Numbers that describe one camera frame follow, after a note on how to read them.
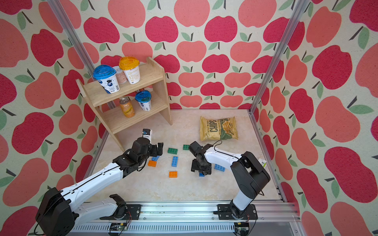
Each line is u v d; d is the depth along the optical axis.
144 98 0.85
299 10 0.71
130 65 0.68
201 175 0.86
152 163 0.90
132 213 0.75
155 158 0.91
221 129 1.01
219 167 0.88
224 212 0.73
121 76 0.72
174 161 0.91
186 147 0.98
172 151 0.96
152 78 0.78
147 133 0.71
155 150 0.74
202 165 0.75
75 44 0.82
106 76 0.63
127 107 0.82
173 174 0.86
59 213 0.39
